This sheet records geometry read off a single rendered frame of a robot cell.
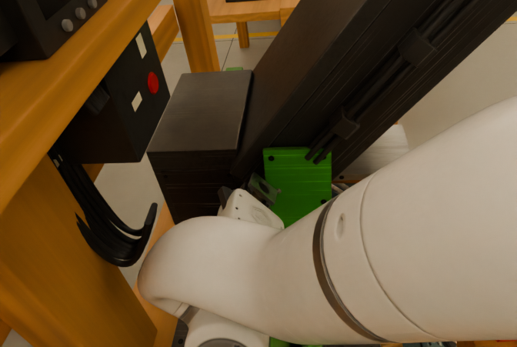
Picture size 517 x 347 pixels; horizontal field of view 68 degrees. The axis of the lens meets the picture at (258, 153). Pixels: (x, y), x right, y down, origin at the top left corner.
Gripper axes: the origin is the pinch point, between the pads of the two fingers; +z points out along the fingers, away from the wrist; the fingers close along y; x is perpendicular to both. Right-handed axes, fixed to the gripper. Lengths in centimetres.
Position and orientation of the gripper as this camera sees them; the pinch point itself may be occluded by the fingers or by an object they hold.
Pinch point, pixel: (255, 198)
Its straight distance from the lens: 66.9
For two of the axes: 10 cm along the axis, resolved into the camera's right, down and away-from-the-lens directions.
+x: -6.5, 6.7, 3.5
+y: -7.6, -6.2, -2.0
